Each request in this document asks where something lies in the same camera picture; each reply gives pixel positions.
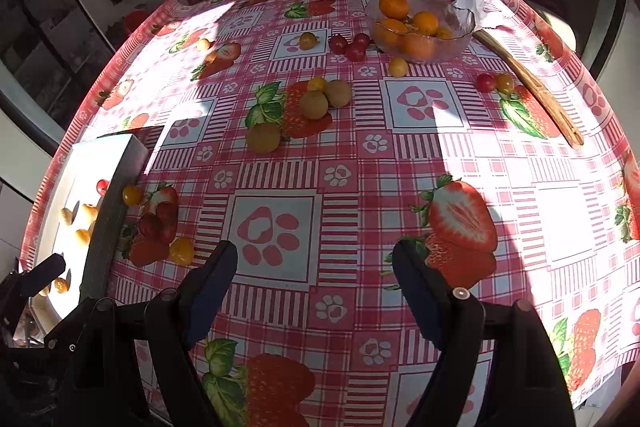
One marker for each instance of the clear glass bowl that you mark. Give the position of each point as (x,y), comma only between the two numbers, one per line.
(461,34)

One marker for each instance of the brown kiwi fruit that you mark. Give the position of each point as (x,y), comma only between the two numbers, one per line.
(314,104)
(340,93)

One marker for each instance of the white cardboard box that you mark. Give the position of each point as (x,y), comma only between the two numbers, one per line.
(82,167)

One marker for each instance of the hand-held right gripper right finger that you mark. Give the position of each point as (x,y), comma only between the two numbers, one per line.
(425,302)

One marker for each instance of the strawberry print tablecloth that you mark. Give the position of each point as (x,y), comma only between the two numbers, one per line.
(350,157)

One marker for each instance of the yellow cherry tomato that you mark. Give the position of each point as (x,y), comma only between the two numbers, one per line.
(132,194)
(181,251)
(45,291)
(202,44)
(316,83)
(307,40)
(398,67)
(505,83)
(61,285)

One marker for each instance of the small orange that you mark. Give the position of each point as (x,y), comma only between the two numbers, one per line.
(419,47)
(393,5)
(425,22)
(444,32)
(390,32)

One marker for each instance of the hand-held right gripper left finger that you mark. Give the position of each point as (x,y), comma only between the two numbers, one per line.
(205,302)

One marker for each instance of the wooden back scratcher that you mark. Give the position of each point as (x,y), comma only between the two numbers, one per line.
(540,99)

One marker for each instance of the dark display cabinet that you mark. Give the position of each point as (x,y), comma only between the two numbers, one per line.
(35,47)

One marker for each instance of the red stool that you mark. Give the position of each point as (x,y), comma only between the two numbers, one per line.
(135,21)

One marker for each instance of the red cherry tomato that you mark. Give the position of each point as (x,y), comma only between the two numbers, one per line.
(150,225)
(337,43)
(485,82)
(102,186)
(356,53)
(361,39)

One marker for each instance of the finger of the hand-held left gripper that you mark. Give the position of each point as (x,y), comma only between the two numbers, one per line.
(62,329)
(42,275)

